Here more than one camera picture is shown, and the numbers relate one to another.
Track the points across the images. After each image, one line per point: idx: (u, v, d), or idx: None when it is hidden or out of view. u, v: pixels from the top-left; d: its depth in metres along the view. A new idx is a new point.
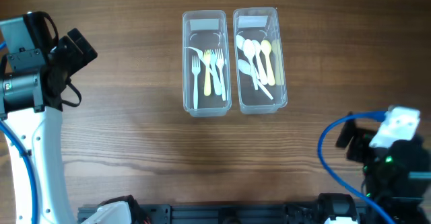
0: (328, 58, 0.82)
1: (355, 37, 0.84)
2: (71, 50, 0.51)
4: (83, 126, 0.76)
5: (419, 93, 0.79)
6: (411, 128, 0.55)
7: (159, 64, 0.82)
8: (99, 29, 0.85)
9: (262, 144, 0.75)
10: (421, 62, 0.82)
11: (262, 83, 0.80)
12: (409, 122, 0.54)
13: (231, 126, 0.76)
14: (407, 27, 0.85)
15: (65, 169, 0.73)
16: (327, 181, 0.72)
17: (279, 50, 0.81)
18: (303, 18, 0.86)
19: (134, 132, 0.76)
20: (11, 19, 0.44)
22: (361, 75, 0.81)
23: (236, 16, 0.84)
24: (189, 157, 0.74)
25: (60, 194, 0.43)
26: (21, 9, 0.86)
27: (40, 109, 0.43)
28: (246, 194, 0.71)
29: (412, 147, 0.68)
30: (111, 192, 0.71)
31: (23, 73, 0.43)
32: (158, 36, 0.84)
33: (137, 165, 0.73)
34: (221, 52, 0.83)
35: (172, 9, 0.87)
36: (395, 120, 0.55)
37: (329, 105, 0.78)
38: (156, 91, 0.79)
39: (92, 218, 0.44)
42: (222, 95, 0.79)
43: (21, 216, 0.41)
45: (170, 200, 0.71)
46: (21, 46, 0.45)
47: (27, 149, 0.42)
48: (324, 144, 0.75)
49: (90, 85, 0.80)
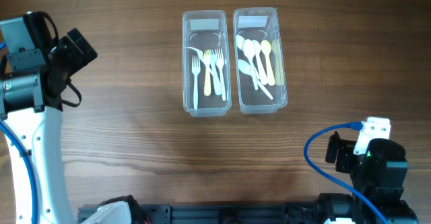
0: (328, 58, 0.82)
1: (355, 37, 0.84)
2: (70, 50, 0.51)
4: (83, 126, 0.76)
5: (419, 93, 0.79)
6: (385, 135, 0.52)
7: (159, 64, 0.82)
8: (99, 29, 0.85)
9: (262, 144, 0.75)
10: (421, 62, 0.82)
11: (262, 83, 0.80)
12: (382, 129, 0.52)
13: (231, 126, 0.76)
14: (407, 27, 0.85)
15: (65, 169, 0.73)
16: (327, 181, 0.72)
17: (279, 50, 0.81)
18: (303, 18, 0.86)
19: (134, 133, 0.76)
20: (12, 19, 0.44)
22: (361, 75, 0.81)
23: (236, 15, 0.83)
24: (189, 157, 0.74)
25: (60, 194, 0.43)
26: (21, 9, 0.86)
27: (40, 109, 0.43)
28: (246, 194, 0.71)
29: (387, 146, 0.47)
30: (111, 192, 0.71)
31: (23, 73, 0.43)
32: (158, 36, 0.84)
33: (137, 165, 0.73)
34: (221, 52, 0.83)
35: (172, 9, 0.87)
36: (370, 126, 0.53)
37: (329, 105, 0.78)
38: (156, 91, 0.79)
39: (92, 219, 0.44)
42: (222, 95, 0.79)
43: (21, 216, 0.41)
45: (170, 200, 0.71)
46: (20, 46, 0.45)
47: (27, 149, 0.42)
48: (324, 144, 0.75)
49: (90, 85, 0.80)
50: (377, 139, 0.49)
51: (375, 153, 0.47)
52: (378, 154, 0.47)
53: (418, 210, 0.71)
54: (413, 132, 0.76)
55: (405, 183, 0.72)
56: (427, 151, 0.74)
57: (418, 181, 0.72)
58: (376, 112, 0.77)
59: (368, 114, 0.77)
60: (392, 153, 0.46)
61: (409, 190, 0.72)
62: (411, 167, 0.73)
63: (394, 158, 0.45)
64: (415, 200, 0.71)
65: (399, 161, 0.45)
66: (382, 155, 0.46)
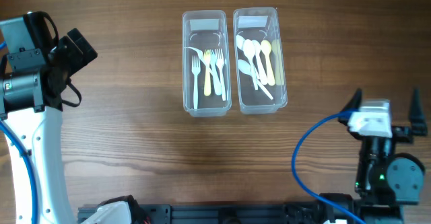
0: (328, 58, 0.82)
1: (355, 37, 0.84)
2: (71, 50, 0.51)
4: (83, 126, 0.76)
5: (419, 93, 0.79)
6: (384, 126, 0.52)
7: (159, 64, 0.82)
8: (99, 29, 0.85)
9: (262, 144, 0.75)
10: (421, 62, 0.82)
11: (262, 84, 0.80)
12: (365, 119, 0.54)
13: (231, 126, 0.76)
14: (407, 27, 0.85)
15: (65, 169, 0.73)
16: (327, 181, 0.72)
17: (279, 50, 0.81)
18: (303, 19, 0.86)
19: (134, 132, 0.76)
20: (12, 19, 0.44)
22: (361, 75, 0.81)
23: (236, 15, 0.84)
24: (189, 157, 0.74)
25: (60, 194, 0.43)
26: (21, 9, 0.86)
27: (40, 109, 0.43)
28: (246, 194, 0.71)
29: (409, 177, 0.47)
30: (111, 192, 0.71)
31: (23, 73, 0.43)
32: (158, 36, 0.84)
33: (137, 165, 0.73)
34: (221, 52, 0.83)
35: (172, 9, 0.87)
36: (363, 116, 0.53)
37: (329, 105, 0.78)
38: (156, 91, 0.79)
39: (92, 219, 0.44)
42: (222, 95, 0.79)
43: (21, 216, 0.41)
45: (170, 200, 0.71)
46: (20, 46, 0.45)
47: (27, 149, 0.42)
48: (324, 144, 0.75)
49: (90, 85, 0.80)
50: (398, 164, 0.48)
51: (390, 182, 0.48)
52: (391, 183, 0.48)
53: (418, 210, 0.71)
54: None
55: None
56: (427, 151, 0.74)
57: None
58: None
59: None
60: (409, 188, 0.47)
61: None
62: None
63: (408, 193, 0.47)
64: None
65: (408, 195, 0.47)
66: (396, 188, 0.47)
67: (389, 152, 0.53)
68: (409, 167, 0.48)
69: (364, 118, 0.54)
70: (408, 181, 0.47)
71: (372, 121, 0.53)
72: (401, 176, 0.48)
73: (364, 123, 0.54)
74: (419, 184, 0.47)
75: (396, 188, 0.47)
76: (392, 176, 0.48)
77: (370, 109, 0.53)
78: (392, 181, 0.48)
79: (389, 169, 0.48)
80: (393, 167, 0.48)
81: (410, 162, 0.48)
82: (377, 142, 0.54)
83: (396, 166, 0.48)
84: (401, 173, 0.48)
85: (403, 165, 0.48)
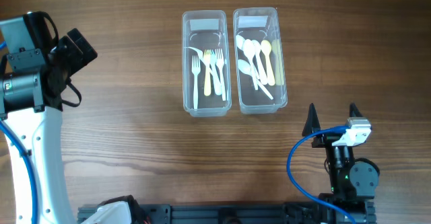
0: (328, 58, 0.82)
1: (355, 37, 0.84)
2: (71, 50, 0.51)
4: (83, 126, 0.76)
5: (419, 94, 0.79)
6: (361, 140, 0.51)
7: (159, 64, 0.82)
8: (99, 29, 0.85)
9: (263, 144, 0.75)
10: (421, 62, 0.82)
11: (262, 83, 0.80)
12: (357, 134, 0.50)
13: (231, 126, 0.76)
14: (407, 27, 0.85)
15: (65, 169, 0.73)
16: (327, 181, 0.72)
17: (279, 50, 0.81)
18: (303, 18, 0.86)
19: (133, 132, 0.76)
20: (12, 19, 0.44)
22: (361, 75, 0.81)
23: (236, 15, 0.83)
24: (189, 157, 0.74)
25: (60, 194, 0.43)
26: (19, 9, 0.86)
27: (40, 109, 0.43)
28: (246, 195, 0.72)
29: (367, 176, 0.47)
30: (111, 192, 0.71)
31: (21, 75, 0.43)
32: (159, 36, 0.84)
33: (137, 165, 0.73)
34: (221, 52, 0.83)
35: (172, 9, 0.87)
36: (355, 132, 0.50)
37: (328, 105, 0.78)
38: (156, 91, 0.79)
39: (92, 219, 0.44)
42: (222, 95, 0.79)
43: (21, 216, 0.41)
45: (170, 200, 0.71)
46: (21, 46, 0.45)
47: (27, 149, 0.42)
48: None
49: (89, 85, 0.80)
50: (357, 165, 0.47)
51: (351, 181, 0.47)
52: (352, 181, 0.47)
53: (419, 210, 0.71)
54: (413, 132, 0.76)
55: (405, 183, 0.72)
56: (427, 151, 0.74)
57: (418, 181, 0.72)
58: (376, 112, 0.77)
59: (368, 115, 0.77)
60: (367, 185, 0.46)
61: (409, 189, 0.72)
62: (411, 167, 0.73)
63: (366, 190, 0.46)
64: (415, 200, 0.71)
65: (366, 191, 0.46)
66: (355, 186, 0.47)
67: (349, 157, 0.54)
68: (367, 168, 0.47)
69: (355, 130, 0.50)
70: (366, 179, 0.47)
71: (362, 136, 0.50)
72: (360, 175, 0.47)
73: (353, 137, 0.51)
74: (375, 182, 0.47)
75: (356, 186, 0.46)
76: (353, 175, 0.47)
77: (362, 123, 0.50)
78: (353, 180, 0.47)
79: (351, 171, 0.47)
80: (354, 168, 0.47)
81: (368, 165, 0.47)
82: (338, 151, 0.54)
83: (356, 168, 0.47)
84: (361, 174, 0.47)
85: (361, 167, 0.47)
